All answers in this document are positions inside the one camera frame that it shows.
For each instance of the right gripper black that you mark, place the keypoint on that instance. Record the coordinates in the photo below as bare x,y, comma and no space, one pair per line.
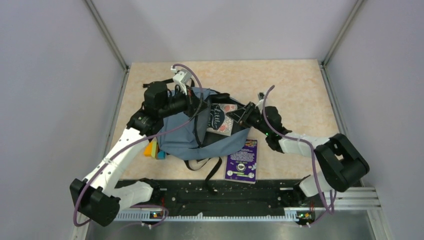
242,115

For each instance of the purple game card pack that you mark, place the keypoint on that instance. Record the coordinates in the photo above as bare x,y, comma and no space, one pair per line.
241,166

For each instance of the colourful wooden block puzzle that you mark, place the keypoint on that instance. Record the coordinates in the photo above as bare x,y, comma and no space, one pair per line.
153,151

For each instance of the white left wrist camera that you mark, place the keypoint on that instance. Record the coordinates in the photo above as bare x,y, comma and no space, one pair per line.
181,77

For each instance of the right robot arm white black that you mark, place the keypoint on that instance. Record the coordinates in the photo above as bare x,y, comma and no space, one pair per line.
336,163

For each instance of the Little Women floral book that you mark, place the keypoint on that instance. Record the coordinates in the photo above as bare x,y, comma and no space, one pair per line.
218,122

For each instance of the blue grey student backpack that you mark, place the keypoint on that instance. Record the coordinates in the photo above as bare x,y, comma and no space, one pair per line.
186,137

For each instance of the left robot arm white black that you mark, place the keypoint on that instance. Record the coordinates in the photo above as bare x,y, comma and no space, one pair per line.
96,197

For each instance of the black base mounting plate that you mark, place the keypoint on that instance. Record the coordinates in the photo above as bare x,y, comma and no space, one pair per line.
221,198

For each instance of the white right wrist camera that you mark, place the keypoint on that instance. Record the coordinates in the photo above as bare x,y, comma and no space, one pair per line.
260,103

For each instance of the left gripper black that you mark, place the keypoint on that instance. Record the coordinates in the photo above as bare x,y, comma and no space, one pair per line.
193,104

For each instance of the aluminium front rail frame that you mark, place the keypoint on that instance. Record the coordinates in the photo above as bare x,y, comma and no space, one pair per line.
353,208

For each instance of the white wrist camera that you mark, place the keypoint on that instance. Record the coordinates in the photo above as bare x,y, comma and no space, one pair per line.
260,103
181,77

